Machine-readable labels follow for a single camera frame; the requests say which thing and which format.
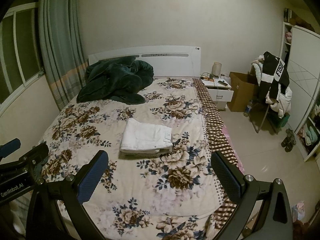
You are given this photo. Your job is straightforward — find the white pants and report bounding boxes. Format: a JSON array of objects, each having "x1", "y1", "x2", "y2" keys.
[{"x1": 120, "y1": 118, "x2": 172, "y2": 154}]

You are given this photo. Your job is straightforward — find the brown checkered bed sheet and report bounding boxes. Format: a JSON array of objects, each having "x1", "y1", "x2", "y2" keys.
[{"x1": 193, "y1": 79, "x2": 239, "y2": 229}]

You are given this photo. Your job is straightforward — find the pair of dark shoes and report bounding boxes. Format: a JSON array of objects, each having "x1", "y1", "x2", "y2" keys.
[{"x1": 281, "y1": 128, "x2": 296, "y2": 152}]

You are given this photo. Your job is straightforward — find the floral bed blanket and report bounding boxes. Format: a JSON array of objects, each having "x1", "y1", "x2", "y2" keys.
[{"x1": 42, "y1": 77, "x2": 222, "y2": 239}]

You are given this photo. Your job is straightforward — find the chair with clothes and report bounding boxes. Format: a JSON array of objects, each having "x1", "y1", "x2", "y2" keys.
[{"x1": 248, "y1": 96, "x2": 290, "y2": 134}]

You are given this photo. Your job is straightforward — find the plastic water bottle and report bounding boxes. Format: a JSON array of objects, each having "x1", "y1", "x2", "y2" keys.
[{"x1": 244, "y1": 100, "x2": 253, "y2": 117}]

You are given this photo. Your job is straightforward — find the white puffer jacket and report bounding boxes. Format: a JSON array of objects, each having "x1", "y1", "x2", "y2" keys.
[{"x1": 265, "y1": 87, "x2": 292, "y2": 118}]

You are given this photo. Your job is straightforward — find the green striped curtain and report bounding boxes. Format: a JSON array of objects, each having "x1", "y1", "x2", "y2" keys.
[{"x1": 39, "y1": 0, "x2": 87, "y2": 109}]

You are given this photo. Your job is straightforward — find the brown cardboard box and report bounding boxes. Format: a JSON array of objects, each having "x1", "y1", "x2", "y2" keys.
[{"x1": 227, "y1": 72, "x2": 259, "y2": 112}]

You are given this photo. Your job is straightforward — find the dark green blanket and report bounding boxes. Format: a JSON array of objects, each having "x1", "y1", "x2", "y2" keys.
[{"x1": 76, "y1": 56, "x2": 154, "y2": 105}]

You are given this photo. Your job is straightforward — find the black white jacket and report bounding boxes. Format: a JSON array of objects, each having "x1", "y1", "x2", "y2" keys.
[{"x1": 258, "y1": 51, "x2": 290, "y2": 102}]

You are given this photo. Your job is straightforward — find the white nightstand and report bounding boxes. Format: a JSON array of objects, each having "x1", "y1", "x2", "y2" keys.
[{"x1": 200, "y1": 76, "x2": 233, "y2": 111}]

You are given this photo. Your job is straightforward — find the beige table lamp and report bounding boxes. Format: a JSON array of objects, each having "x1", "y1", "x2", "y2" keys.
[{"x1": 212, "y1": 62, "x2": 222, "y2": 77}]

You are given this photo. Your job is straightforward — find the white wardrobe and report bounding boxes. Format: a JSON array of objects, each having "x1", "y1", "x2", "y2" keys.
[{"x1": 279, "y1": 22, "x2": 319, "y2": 161}]

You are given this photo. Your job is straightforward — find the white headboard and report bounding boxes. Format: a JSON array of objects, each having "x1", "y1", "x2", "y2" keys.
[{"x1": 88, "y1": 46, "x2": 201, "y2": 77}]

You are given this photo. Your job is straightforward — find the window with white frame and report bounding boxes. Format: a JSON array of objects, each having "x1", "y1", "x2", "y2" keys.
[{"x1": 1, "y1": 2, "x2": 44, "y2": 113}]

